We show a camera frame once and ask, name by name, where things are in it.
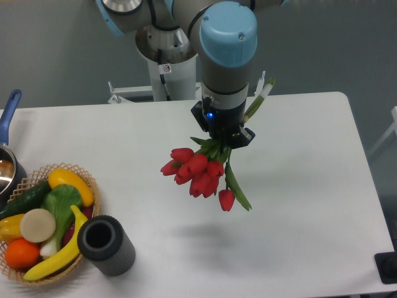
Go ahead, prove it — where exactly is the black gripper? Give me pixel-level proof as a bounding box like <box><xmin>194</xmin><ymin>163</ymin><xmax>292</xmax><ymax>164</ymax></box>
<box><xmin>190</xmin><ymin>94</ymin><xmax>256</xmax><ymax>148</ymax></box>

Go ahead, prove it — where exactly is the red tulip bouquet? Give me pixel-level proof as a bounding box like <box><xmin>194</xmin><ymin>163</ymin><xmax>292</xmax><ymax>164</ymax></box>
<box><xmin>161</xmin><ymin>78</ymin><xmax>275</xmax><ymax>212</ymax></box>

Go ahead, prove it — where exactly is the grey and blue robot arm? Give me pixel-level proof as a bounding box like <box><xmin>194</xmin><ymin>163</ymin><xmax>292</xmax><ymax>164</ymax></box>
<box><xmin>96</xmin><ymin>1</ymin><xmax>281</xmax><ymax>148</ymax></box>

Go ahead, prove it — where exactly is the dark grey ribbed vase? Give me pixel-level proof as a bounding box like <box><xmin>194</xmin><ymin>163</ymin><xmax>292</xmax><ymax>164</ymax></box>
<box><xmin>77</xmin><ymin>215</ymin><xmax>136</xmax><ymax>276</ymax></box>

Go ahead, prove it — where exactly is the red vegetable under banana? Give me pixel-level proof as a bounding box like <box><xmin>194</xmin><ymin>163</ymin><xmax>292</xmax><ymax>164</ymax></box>
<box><xmin>62</xmin><ymin>206</ymin><xmax>93</xmax><ymax>247</ymax></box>

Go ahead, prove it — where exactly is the yellow lemon squash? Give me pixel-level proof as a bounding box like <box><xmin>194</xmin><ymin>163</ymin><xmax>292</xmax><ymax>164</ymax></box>
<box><xmin>48</xmin><ymin>168</ymin><xmax>94</xmax><ymax>207</ymax></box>

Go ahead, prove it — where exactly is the green bok choy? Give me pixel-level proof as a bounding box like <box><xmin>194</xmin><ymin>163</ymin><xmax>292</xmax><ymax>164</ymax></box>
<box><xmin>40</xmin><ymin>184</ymin><xmax>83</xmax><ymax>259</ymax></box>

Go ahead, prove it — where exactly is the woven wicker basket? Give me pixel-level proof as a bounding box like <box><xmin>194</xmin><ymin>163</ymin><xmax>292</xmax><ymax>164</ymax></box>
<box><xmin>1</xmin><ymin>163</ymin><xmax>100</xmax><ymax>286</ymax></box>

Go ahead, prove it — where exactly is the yellow banana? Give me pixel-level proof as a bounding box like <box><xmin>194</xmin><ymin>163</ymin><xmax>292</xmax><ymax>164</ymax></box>
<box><xmin>24</xmin><ymin>205</ymin><xmax>88</xmax><ymax>282</ymax></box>

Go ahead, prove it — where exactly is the green cucumber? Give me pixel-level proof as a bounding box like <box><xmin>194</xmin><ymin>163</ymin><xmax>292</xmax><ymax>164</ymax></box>
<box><xmin>1</xmin><ymin>181</ymin><xmax>51</xmax><ymax>220</ymax></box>

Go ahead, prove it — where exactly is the beige round disc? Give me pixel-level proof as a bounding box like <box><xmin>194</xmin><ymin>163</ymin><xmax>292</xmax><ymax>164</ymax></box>
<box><xmin>20</xmin><ymin>209</ymin><xmax>56</xmax><ymax>243</ymax></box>

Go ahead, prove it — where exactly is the black device at table edge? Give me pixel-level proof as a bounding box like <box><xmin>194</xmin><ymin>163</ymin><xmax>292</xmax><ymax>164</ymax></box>
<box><xmin>374</xmin><ymin>251</ymin><xmax>396</xmax><ymax>284</ymax></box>

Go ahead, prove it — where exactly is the yellow bell pepper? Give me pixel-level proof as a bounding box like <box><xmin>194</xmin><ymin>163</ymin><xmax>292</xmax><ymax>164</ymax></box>
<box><xmin>1</xmin><ymin>214</ymin><xmax>25</xmax><ymax>243</ymax></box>

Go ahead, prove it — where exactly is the orange fruit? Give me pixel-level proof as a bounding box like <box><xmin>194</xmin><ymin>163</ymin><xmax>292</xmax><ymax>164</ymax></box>
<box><xmin>4</xmin><ymin>238</ymin><xmax>40</xmax><ymax>269</ymax></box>

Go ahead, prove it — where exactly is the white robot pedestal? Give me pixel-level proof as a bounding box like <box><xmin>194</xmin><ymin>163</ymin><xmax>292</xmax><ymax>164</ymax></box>
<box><xmin>107</xmin><ymin>24</ymin><xmax>205</xmax><ymax>105</ymax></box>

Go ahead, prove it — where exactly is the white frame at right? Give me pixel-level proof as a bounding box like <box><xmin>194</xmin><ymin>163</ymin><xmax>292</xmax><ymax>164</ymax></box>
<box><xmin>367</xmin><ymin>106</ymin><xmax>396</xmax><ymax>160</ymax></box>

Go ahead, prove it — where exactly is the blue handled saucepan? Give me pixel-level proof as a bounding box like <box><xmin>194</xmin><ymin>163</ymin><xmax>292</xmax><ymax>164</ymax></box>
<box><xmin>1</xmin><ymin>89</ymin><xmax>27</xmax><ymax>209</ymax></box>

